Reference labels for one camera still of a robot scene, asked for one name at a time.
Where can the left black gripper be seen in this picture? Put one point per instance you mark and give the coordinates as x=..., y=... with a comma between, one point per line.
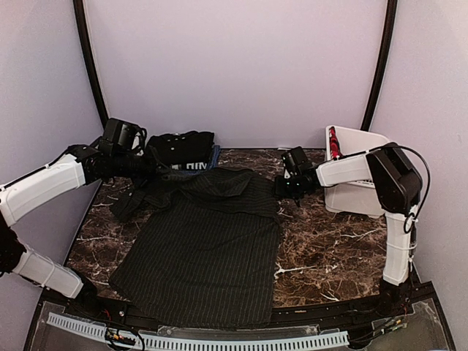
x=156, y=168

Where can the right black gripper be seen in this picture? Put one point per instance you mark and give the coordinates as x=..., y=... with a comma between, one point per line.
x=278, y=189

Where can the black pinstriped long sleeve shirt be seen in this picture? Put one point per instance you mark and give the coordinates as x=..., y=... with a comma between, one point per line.
x=205, y=258

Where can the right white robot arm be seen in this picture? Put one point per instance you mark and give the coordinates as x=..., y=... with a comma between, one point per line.
x=401, y=193

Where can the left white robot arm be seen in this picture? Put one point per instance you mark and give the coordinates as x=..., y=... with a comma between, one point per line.
x=40, y=210

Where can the red black shirt in bin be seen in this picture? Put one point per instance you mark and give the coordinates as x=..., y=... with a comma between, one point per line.
x=335, y=151

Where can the black folded button shirt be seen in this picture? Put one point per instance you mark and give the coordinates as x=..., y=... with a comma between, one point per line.
x=181, y=149

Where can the white plastic bin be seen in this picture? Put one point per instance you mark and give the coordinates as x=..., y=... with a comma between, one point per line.
x=357, y=197

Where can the black white lettered folded shirt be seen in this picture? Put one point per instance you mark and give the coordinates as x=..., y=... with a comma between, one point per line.
x=194, y=165

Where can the blue checkered folded shirt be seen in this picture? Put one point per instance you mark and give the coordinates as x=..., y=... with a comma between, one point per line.
x=215, y=157

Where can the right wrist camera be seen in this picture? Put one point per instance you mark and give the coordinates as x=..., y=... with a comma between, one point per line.
x=296, y=162

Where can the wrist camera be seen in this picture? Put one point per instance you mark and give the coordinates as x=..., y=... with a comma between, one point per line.
x=296, y=162
x=122, y=136

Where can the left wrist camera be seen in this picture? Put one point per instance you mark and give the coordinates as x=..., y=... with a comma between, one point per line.
x=122, y=136

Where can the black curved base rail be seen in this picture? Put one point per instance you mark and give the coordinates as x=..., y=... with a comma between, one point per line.
x=354, y=314

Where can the left black frame post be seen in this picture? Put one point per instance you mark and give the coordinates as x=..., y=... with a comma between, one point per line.
x=89, y=61

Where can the black frame post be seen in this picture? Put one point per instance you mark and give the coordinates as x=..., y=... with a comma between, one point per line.
x=382, y=59
x=89, y=61

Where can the white slotted cable duct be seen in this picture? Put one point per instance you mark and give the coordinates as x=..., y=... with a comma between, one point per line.
x=172, y=338

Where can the right black frame post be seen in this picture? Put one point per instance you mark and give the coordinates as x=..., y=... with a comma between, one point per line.
x=382, y=59

